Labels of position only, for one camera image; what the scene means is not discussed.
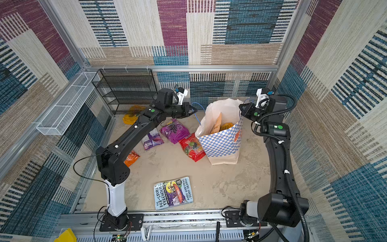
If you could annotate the yellow fruit jelly bag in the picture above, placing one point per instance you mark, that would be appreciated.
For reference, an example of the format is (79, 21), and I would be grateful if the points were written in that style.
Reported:
(226, 126)

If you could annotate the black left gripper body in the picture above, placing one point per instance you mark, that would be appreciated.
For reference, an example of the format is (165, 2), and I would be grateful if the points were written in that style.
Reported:
(177, 111)

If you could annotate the colourful treehouse book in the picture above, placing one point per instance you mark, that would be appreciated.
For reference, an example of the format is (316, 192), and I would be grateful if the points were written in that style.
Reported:
(172, 193)

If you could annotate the blue checkered paper bag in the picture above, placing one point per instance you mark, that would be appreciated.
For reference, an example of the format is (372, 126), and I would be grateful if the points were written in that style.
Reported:
(222, 147)

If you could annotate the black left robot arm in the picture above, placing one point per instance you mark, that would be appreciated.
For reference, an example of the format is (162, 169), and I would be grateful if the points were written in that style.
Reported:
(111, 161)

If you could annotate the yellow object at bottom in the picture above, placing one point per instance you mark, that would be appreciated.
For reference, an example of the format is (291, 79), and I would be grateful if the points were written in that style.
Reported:
(66, 236)

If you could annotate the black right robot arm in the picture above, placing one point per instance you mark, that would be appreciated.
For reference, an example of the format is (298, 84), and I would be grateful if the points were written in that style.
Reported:
(283, 205)

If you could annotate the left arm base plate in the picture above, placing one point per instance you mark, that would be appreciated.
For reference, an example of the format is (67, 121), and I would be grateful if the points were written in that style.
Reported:
(124, 222)

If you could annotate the orange corn chip bag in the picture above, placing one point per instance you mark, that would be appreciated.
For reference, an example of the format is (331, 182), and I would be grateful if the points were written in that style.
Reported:
(131, 158)

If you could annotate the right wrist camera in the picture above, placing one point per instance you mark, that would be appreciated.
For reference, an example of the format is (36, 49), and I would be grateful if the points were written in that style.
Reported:
(263, 96)

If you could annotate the purple grape jelly bag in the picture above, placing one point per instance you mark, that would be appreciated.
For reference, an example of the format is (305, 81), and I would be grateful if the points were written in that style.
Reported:
(174, 131)

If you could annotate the yellow snack pack under rack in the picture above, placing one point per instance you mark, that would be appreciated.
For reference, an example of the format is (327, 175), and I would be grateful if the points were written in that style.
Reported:
(132, 115)

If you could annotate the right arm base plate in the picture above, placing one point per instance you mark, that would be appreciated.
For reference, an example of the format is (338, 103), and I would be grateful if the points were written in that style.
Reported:
(246, 218)

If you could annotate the purple berry snack bag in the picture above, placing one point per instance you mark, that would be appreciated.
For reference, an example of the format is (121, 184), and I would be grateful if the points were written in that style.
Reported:
(152, 139)

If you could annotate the aluminium front rail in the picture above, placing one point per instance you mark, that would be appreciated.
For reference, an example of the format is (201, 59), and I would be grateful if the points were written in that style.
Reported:
(208, 225)

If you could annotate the white wire wall basket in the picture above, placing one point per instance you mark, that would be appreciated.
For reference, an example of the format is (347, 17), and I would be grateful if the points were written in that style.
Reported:
(62, 114)

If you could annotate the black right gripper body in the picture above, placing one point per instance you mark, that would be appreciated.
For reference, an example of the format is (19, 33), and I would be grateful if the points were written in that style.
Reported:
(254, 113)

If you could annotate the black mesh shelf rack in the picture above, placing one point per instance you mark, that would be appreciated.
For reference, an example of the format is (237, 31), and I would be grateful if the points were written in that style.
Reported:
(121, 89)

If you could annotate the red fruit jelly bag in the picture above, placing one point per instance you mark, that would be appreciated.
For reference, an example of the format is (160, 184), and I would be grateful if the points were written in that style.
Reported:
(192, 147)

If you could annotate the orange potato chip bag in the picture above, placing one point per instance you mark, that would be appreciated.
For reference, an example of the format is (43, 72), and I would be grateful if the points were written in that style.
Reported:
(217, 125)

